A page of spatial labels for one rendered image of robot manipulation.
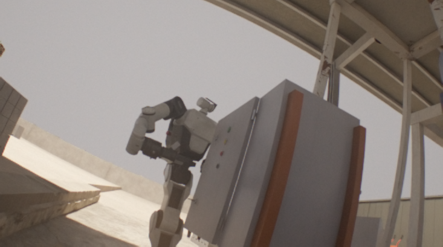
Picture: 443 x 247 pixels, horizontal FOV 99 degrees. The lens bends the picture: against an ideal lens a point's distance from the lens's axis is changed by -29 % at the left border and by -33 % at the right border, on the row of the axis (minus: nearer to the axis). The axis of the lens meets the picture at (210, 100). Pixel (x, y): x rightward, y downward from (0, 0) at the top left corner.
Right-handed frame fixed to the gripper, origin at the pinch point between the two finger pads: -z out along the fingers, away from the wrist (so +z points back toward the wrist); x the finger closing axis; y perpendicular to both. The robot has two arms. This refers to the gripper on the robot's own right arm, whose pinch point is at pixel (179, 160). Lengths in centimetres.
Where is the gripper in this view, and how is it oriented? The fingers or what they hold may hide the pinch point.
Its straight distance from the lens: 126.3
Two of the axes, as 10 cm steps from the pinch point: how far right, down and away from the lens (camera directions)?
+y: -2.9, 8.6, -4.1
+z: -8.9, -4.0, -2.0
